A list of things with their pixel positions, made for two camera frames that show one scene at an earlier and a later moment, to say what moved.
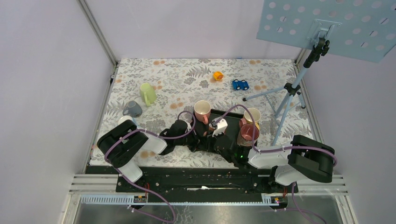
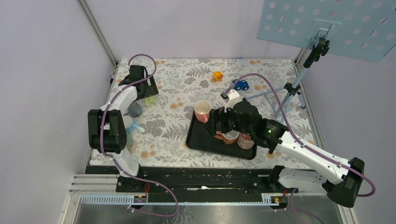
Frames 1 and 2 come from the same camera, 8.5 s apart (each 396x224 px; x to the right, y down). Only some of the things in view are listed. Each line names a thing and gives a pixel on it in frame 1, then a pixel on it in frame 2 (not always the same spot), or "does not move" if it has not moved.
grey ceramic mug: x=132 y=108 does not move
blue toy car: x=238 y=85 does not move
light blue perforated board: x=362 y=29 does not move
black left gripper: x=195 y=145 -> x=152 y=89
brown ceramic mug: x=211 y=127 -> x=229 y=137
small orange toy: x=218 y=75 does not move
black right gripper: x=209 y=141 -> x=219 y=115
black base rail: x=200 y=185 does not move
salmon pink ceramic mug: x=201 y=110 does not move
